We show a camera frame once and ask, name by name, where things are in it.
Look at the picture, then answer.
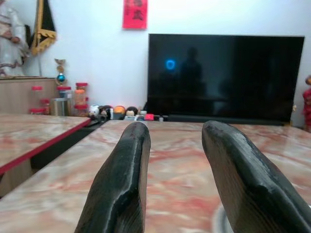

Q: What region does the tall plastic jar red lid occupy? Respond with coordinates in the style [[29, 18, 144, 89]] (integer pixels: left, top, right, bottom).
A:
[[31, 85, 44, 110]]

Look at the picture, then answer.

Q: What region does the black-haired doll head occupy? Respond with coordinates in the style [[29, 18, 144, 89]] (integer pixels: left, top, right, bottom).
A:
[[125, 106, 139, 117]]

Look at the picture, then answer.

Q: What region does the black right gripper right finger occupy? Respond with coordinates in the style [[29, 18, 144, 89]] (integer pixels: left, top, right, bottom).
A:
[[202, 120, 311, 233]]

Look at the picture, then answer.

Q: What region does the white round doll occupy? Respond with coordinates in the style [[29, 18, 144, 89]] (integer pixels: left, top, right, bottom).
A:
[[88, 104, 100, 120]]

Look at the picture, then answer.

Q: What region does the red paper wall poster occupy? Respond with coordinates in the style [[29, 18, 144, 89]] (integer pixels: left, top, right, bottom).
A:
[[121, 0, 149, 30]]

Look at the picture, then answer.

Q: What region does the black flat-screen television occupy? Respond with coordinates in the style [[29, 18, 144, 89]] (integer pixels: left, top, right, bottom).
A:
[[146, 33, 305, 121]]

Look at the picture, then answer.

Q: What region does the light wooden sideboard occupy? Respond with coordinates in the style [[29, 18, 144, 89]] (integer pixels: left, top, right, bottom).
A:
[[0, 77, 58, 115]]

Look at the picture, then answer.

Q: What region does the small red-lidded snack jar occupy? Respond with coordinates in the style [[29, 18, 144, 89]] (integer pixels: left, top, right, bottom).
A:
[[73, 104, 89, 118]]

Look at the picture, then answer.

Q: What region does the black flag with gold fringe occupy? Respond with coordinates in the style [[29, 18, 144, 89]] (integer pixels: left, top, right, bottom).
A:
[[30, 0, 58, 77]]

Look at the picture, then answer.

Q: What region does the orange round toy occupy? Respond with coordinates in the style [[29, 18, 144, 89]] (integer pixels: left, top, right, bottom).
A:
[[113, 105, 126, 120]]

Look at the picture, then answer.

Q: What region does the red-dressed figurine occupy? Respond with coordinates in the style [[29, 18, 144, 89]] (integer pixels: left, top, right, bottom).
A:
[[302, 75, 311, 133]]

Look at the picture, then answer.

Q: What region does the trophy with blue ball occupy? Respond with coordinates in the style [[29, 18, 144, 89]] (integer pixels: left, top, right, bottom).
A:
[[54, 58, 68, 87]]

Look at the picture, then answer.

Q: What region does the dark-haired round doll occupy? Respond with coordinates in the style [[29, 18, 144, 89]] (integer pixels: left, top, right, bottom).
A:
[[99, 104, 114, 120]]

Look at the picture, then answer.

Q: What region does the stainless steel bowl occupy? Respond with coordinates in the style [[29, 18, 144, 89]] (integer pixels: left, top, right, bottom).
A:
[[211, 202, 231, 233]]

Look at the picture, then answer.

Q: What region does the black soundbar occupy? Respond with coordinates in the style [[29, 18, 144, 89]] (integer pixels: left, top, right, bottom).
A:
[[167, 114, 285, 126]]

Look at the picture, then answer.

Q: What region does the clear jar with red lid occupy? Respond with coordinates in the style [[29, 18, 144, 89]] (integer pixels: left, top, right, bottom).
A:
[[56, 86, 72, 100]]

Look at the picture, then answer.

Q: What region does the white-robed statue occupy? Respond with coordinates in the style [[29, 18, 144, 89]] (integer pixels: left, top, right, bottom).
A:
[[0, 0, 32, 77]]

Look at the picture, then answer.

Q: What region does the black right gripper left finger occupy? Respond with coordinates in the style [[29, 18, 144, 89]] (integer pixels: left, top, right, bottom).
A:
[[74, 122, 152, 233]]

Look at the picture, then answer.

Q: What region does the marble table with red edge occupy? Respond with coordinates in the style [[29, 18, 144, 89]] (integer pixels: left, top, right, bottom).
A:
[[0, 113, 92, 199]]

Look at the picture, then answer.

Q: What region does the steel canister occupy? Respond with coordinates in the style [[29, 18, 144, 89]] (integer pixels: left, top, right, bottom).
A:
[[51, 98, 72, 117]]

